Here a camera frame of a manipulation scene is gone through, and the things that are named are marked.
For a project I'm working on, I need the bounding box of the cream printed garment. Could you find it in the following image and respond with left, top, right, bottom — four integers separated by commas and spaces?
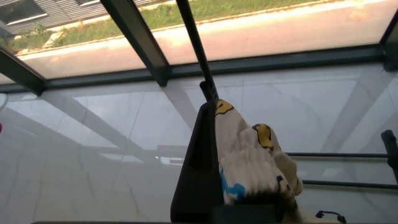
214, 99, 305, 224

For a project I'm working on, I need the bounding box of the window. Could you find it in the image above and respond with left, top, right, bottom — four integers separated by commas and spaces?
0, 0, 398, 96

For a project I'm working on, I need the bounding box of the black clothes rack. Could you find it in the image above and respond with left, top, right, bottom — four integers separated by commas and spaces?
175, 0, 398, 190

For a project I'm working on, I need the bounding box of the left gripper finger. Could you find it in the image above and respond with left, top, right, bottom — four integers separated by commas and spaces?
170, 100, 224, 223

